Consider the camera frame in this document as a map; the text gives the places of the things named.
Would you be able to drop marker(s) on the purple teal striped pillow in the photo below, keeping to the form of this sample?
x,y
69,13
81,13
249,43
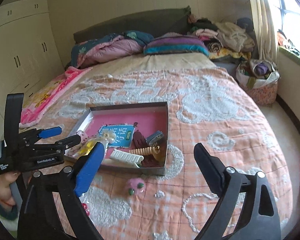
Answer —
x,y
173,43

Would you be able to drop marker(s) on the cream wardrobe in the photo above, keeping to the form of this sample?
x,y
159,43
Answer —
x,y
28,54

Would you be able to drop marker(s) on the person's left hand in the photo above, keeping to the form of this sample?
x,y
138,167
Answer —
x,y
6,199

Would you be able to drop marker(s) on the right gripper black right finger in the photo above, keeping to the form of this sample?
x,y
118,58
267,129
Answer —
x,y
211,168

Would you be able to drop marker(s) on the floral fabric laundry basket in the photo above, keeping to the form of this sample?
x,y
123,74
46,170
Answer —
x,y
259,79

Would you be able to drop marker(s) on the pile of clothes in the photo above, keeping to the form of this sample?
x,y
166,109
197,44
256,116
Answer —
x,y
225,40

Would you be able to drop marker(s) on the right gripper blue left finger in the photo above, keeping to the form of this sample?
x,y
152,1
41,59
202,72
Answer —
x,y
85,176

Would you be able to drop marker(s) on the white cloud hair claw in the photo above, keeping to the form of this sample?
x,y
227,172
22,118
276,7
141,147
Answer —
x,y
126,158

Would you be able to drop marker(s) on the pink cartoon blanket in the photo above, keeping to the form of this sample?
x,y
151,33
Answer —
x,y
41,101

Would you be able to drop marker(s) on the pink and navy comforter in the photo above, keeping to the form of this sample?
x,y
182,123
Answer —
x,y
108,48

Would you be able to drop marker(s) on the blue rectangular hair clip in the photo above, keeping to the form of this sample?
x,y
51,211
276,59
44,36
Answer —
x,y
155,138

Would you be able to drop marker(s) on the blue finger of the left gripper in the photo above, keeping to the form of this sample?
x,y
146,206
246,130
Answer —
x,y
51,132

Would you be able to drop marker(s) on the red bead earring card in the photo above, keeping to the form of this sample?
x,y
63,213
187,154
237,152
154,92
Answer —
x,y
85,203

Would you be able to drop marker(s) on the cream curtain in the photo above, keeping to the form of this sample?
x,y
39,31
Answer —
x,y
265,27

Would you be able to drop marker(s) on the dark red hair clip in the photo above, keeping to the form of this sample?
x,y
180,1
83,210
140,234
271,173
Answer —
x,y
139,140

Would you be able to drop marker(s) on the pearl hair clip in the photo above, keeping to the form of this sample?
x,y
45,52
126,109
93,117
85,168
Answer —
x,y
108,135

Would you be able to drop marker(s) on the orange plaid cloud quilt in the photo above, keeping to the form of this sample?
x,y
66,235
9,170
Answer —
x,y
204,105

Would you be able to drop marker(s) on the dark cardboard box tray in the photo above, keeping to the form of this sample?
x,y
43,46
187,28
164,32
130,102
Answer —
x,y
154,162

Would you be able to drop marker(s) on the beige bed sheet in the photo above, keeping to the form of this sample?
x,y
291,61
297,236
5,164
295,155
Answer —
x,y
140,62

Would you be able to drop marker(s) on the dark green headboard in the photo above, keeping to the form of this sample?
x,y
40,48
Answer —
x,y
154,22

